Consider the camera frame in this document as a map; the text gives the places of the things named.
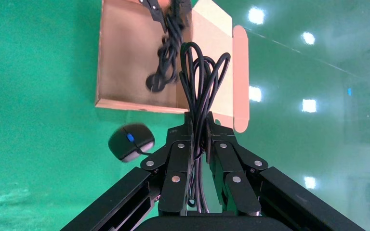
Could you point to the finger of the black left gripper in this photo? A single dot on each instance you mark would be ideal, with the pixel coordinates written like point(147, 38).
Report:
point(155, 12)
point(185, 9)

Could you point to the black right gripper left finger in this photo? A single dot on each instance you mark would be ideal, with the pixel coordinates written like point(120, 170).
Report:
point(177, 165)

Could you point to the green table cloth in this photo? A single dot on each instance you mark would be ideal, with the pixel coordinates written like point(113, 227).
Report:
point(38, 111)

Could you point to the flat open cardboard box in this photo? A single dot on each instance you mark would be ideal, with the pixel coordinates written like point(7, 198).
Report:
point(127, 63)

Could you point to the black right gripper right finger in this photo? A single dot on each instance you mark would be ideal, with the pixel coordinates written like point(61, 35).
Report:
point(233, 165)

